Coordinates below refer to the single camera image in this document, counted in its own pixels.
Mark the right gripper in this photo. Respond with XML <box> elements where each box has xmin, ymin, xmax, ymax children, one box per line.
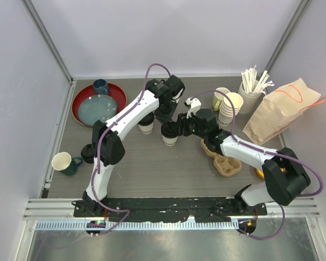
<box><xmin>172</xmin><ymin>108</ymin><xmax>208</xmax><ymax>139</ymax></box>

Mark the black cup lid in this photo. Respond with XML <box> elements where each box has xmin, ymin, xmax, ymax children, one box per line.
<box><xmin>160</xmin><ymin>125</ymin><xmax>178</xmax><ymax>139</ymax></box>
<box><xmin>138</xmin><ymin>112</ymin><xmax>155</xmax><ymax>126</ymax></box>

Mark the white paper cup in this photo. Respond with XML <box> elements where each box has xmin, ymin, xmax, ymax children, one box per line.
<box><xmin>162</xmin><ymin>136</ymin><xmax>178</xmax><ymax>146</ymax></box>
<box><xmin>138</xmin><ymin>121</ymin><xmax>154</xmax><ymax>134</ymax></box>

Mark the cardboard cup carrier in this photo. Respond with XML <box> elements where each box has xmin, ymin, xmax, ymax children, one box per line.
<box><xmin>200</xmin><ymin>139</ymin><xmax>242</xmax><ymax>177</ymax></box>

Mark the brown paper bag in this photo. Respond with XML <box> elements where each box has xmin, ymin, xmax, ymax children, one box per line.
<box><xmin>243</xmin><ymin>78</ymin><xmax>326</xmax><ymax>145</ymax></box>

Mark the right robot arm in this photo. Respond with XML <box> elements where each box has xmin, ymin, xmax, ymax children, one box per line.
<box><xmin>163</xmin><ymin>109</ymin><xmax>311</xmax><ymax>215</ymax></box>

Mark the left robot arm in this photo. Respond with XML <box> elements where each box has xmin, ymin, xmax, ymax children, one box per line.
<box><xmin>83</xmin><ymin>75</ymin><xmax>185</xmax><ymax>217</ymax></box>

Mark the yellow-green mug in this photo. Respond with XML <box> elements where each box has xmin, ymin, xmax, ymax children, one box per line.
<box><xmin>212</xmin><ymin>87</ymin><xmax>230</xmax><ymax>111</ymax></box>

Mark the stack of paper cups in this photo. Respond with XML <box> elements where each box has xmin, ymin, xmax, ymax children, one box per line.
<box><xmin>218</xmin><ymin>92</ymin><xmax>243</xmax><ymax>126</ymax></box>

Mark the red round tray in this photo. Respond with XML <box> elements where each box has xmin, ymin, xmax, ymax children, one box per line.
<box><xmin>71</xmin><ymin>83</ymin><xmax>127</xmax><ymax>127</ymax></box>

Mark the dark blue mug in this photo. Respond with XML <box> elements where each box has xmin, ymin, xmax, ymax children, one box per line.
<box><xmin>92</xmin><ymin>79</ymin><xmax>109</xmax><ymax>95</ymax></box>

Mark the white straw holder cup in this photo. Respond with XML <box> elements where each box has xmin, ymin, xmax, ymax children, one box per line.
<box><xmin>238</xmin><ymin>83</ymin><xmax>266</xmax><ymax>114</ymax></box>

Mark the blue ceramic plate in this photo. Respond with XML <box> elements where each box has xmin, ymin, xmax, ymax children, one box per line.
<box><xmin>78</xmin><ymin>95</ymin><xmax>117</xmax><ymax>126</ymax></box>

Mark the bundle of wrapped straws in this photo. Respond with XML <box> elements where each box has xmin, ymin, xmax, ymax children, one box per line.
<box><xmin>241</xmin><ymin>66</ymin><xmax>274</xmax><ymax>95</ymax></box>

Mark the stack of black lids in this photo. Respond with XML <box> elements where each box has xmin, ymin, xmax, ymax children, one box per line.
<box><xmin>81</xmin><ymin>144</ymin><xmax>94</xmax><ymax>164</ymax></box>

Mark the orange bowl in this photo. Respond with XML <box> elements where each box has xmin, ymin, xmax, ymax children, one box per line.
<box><xmin>255</xmin><ymin>169</ymin><xmax>264</xmax><ymax>179</ymax></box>

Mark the teal mug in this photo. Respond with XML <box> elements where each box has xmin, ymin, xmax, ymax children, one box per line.
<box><xmin>51</xmin><ymin>152</ymin><xmax>83</xmax><ymax>176</ymax></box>

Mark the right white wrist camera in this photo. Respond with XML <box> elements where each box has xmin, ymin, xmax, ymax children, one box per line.
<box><xmin>184</xmin><ymin>97</ymin><xmax>202</xmax><ymax>119</ymax></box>

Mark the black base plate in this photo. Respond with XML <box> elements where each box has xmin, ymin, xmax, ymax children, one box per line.
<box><xmin>73</xmin><ymin>196</ymin><xmax>268</xmax><ymax>222</ymax></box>

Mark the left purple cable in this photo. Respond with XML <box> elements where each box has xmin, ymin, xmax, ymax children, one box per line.
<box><xmin>91</xmin><ymin>63</ymin><xmax>171</xmax><ymax>235</ymax></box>

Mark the purple cable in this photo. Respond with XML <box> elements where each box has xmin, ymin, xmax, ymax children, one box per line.
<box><xmin>189</xmin><ymin>90</ymin><xmax>324</xmax><ymax>240</ymax></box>
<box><xmin>91</xmin><ymin>63</ymin><xmax>171</xmax><ymax>235</ymax></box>

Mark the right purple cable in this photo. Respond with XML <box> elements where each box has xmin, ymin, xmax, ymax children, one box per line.
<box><xmin>189</xmin><ymin>90</ymin><xmax>324</xmax><ymax>240</ymax></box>

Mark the aluminium rail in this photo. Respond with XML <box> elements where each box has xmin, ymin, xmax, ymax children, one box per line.
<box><xmin>23</xmin><ymin>197</ymin><xmax>319</xmax><ymax>235</ymax></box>

